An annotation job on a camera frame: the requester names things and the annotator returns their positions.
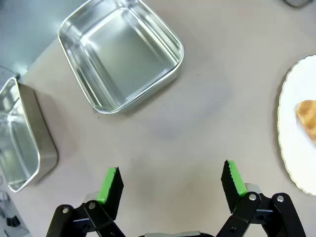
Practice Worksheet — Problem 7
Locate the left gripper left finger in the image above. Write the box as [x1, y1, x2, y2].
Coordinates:
[46, 166, 129, 237]

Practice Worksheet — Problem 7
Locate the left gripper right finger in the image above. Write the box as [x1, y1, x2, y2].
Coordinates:
[214, 159, 307, 237]

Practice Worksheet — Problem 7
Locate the golden croissant bread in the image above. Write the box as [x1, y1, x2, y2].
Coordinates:
[296, 99, 316, 145]

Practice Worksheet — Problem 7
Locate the steel rectangular container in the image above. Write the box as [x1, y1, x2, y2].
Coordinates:
[58, 0, 185, 115]
[0, 77, 59, 193]

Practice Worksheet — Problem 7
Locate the white scalloped plate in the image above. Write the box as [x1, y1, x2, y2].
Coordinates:
[277, 54, 316, 197]

